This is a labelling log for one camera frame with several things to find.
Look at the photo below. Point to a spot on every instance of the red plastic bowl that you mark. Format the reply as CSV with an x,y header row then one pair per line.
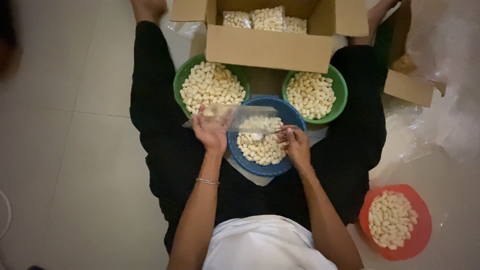
x,y
423,232

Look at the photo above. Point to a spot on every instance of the person's left hand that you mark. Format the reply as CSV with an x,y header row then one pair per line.
x,y
210,135

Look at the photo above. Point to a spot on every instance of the person's right foot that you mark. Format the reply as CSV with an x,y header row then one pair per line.
x,y
375,18

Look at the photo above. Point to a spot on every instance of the person's right fingers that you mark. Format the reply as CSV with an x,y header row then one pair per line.
x,y
285,138

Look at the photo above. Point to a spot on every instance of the heap of white puffed snacks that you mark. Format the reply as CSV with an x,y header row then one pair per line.
x,y
260,150
392,219
212,86
310,95

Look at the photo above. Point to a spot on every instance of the green plastic bowl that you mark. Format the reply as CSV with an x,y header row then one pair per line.
x,y
340,90
180,77

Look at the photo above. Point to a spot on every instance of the crumpled clear plastic bag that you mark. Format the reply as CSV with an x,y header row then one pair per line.
x,y
183,27

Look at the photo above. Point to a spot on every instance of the person's white shirt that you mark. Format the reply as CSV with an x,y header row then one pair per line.
x,y
262,245

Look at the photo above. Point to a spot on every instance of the clear plastic bag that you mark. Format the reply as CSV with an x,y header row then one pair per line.
x,y
183,27
251,114

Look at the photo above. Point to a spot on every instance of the large open cardboard box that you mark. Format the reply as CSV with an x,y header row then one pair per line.
x,y
268,48

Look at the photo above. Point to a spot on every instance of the small open cardboard box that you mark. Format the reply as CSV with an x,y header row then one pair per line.
x,y
408,88

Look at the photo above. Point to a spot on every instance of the person's foot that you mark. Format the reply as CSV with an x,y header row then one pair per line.
x,y
375,18
148,9

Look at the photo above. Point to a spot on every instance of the person's black trousers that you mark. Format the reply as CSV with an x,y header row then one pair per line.
x,y
161,123

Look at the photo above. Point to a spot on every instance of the white sheet under bowl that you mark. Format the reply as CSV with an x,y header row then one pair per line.
x,y
258,180

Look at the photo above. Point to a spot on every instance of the blue plastic bowl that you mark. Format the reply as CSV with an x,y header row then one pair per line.
x,y
292,116

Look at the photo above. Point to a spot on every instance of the person's left foot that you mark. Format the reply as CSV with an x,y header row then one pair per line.
x,y
148,9

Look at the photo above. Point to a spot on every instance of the packed clear snack packet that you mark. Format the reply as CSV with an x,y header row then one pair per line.
x,y
296,24
268,18
236,18

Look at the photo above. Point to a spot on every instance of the person's right hand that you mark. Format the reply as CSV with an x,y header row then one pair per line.
x,y
298,148

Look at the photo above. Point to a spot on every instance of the heap of clear plastic wrap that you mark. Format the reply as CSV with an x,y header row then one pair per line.
x,y
450,75

